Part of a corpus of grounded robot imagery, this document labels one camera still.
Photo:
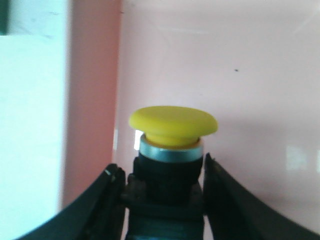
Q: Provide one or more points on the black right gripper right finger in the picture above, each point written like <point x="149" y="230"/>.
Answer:
<point x="235" y="214"/>

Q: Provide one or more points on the pink plastic bin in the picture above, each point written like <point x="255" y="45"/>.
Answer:
<point x="253" y="64"/>

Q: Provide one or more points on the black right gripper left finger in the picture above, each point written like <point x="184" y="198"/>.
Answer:
<point x="97" y="214"/>

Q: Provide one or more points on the yellow mushroom push button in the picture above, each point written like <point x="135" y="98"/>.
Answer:
<point x="163" y="194"/>

